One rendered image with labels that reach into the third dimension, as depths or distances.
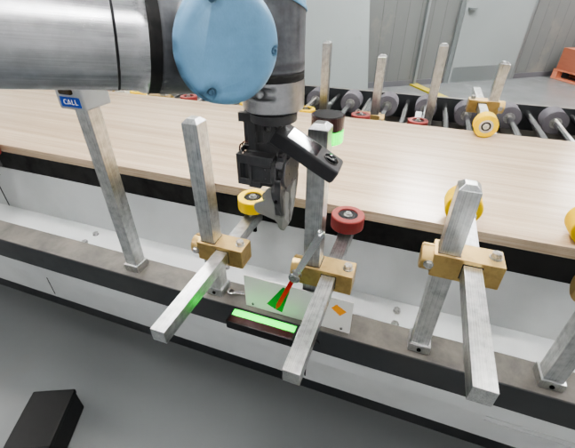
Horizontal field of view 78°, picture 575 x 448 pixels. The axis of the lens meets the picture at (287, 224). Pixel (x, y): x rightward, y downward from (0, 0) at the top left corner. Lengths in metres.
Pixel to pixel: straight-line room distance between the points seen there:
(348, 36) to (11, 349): 4.81
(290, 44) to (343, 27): 4.87
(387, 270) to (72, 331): 1.52
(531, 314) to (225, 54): 0.96
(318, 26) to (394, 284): 4.50
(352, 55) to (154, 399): 4.72
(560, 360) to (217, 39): 0.79
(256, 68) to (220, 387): 1.42
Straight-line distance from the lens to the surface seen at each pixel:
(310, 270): 0.76
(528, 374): 0.93
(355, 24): 5.43
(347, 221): 0.83
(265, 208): 0.61
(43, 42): 0.31
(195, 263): 1.18
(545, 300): 1.06
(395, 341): 0.87
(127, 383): 1.73
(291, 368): 0.61
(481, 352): 0.56
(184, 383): 1.66
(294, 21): 0.50
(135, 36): 0.31
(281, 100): 0.51
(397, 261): 0.98
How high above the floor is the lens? 1.37
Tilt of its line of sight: 34 degrees down
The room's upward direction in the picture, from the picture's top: straight up
